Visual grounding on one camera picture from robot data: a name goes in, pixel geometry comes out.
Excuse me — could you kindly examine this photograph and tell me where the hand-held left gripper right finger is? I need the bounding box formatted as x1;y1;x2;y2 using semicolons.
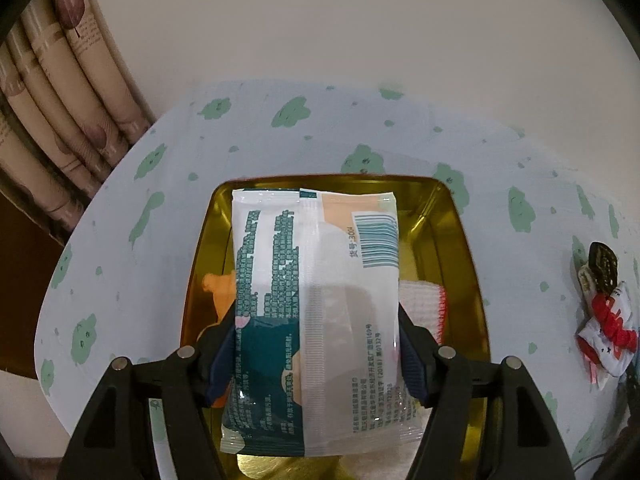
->
397;305;573;480

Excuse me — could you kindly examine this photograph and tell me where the white sock with pink trim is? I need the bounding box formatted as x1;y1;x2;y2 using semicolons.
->
398;280;448;346

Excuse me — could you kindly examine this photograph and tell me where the wet wipes packet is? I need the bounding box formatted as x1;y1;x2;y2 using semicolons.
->
220;187;422;458

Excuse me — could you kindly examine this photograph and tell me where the dark small item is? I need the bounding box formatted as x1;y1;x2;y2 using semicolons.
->
577;241;621;293

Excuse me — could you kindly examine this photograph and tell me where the red tin box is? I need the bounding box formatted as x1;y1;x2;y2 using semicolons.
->
180;174;493;480

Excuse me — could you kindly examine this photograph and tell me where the red and white snack packet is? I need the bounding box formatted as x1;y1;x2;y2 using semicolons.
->
576;280;640;391

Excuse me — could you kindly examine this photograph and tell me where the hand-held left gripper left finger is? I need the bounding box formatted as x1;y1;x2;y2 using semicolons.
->
55;305;238;480

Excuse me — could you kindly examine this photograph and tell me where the orange frog toy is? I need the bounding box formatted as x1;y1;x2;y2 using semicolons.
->
197;272;238;408

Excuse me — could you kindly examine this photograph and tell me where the beige printed curtain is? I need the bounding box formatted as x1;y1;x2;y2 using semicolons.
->
0;0;156;246

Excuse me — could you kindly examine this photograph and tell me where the brown wooden furniture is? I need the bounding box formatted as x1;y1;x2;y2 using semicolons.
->
0;190;66;376

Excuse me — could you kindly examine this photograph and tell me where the tablecloth with green prints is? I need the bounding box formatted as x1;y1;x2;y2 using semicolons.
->
32;80;640;480

